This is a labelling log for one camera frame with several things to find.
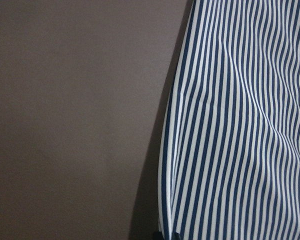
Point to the navy white striped polo shirt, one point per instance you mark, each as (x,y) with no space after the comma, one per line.
(229,162)

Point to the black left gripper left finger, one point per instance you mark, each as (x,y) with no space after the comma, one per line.
(157,235)

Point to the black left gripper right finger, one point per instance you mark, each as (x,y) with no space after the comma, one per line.
(175,236)

